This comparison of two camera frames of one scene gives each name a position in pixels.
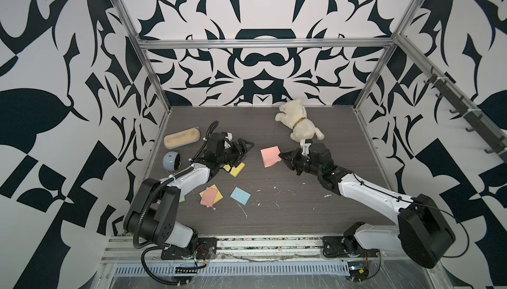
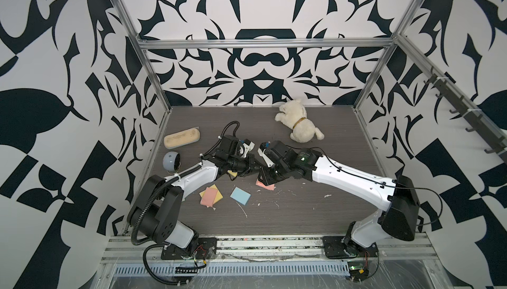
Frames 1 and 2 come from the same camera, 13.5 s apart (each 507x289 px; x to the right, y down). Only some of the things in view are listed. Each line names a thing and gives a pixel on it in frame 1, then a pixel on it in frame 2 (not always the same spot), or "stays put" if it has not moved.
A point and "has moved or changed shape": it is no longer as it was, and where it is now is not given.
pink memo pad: [270, 156] has moved or changed shape
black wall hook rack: [497, 143] stays put
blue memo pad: [240, 196] stays put
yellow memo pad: [234, 171] stays put
